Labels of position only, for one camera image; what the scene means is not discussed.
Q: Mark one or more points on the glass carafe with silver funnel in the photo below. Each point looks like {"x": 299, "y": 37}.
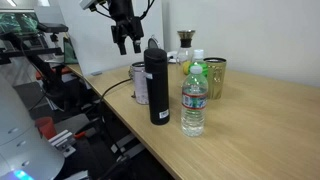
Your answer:
{"x": 185, "y": 46}

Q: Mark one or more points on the white power strip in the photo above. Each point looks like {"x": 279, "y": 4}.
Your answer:
{"x": 172, "y": 56}

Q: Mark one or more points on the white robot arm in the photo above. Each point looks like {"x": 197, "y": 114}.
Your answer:
{"x": 20, "y": 140}

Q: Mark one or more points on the hinged canister lid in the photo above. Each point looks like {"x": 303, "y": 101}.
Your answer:
{"x": 153, "y": 44}

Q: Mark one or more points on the green plastic bottle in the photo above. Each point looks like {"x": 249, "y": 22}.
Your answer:
{"x": 199, "y": 61}

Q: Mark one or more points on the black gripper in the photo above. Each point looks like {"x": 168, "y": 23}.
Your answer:
{"x": 126, "y": 23}

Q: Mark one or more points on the green bag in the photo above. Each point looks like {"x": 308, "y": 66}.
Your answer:
{"x": 70, "y": 51}

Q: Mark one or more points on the gold metal canister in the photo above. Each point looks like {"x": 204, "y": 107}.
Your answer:
{"x": 216, "y": 80}

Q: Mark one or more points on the black thermos flask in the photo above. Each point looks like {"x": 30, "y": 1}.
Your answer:
{"x": 157, "y": 86}

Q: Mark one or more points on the black camera on stand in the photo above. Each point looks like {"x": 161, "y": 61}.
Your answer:
{"x": 52, "y": 27}

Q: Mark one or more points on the white tin canister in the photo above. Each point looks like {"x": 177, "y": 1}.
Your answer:
{"x": 140, "y": 85}

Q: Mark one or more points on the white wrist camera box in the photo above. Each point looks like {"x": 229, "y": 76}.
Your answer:
{"x": 88, "y": 3}

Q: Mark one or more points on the clear plastic water bottle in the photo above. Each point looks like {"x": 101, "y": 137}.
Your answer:
{"x": 194, "y": 103}

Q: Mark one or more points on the aluminium bracket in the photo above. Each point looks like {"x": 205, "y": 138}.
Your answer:
{"x": 62, "y": 142}

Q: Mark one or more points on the computer monitor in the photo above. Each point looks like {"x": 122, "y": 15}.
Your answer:
{"x": 16, "y": 22}

